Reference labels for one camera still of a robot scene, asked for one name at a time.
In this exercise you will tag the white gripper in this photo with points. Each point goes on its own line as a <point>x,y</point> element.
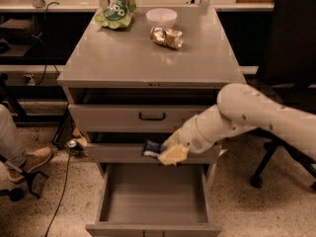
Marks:
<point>190,136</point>

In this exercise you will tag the blue rxbar blueberry bar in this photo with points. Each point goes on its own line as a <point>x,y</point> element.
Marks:
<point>152,149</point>

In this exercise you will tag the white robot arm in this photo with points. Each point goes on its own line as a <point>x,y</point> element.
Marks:
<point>240,108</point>

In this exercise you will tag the grey open bottom drawer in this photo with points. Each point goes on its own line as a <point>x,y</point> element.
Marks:
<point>150,200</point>

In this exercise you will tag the grey drawer cabinet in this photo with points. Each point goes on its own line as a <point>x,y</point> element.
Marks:
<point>126,67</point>

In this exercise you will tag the grey middle drawer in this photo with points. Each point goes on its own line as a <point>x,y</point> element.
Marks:
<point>131,153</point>

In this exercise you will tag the grey top drawer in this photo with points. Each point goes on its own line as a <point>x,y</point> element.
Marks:
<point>131,118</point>

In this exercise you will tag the silver can on floor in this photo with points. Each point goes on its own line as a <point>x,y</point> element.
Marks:
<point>72,144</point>

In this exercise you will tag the crushed gold soda can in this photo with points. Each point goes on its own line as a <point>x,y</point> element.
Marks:
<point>167,37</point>

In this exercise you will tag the white bowl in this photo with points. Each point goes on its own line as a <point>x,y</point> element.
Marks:
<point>161,17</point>

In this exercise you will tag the black office chair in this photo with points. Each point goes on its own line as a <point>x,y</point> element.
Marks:
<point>284,43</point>

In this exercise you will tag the green chip bag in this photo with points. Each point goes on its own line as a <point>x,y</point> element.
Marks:
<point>118,15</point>

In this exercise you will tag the tan shoe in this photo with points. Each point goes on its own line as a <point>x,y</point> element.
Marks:
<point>29,161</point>

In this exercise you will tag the light trouser leg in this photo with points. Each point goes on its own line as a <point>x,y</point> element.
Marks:
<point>11,146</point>

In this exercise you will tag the wall power outlet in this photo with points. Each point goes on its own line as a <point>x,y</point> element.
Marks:
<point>29,80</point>

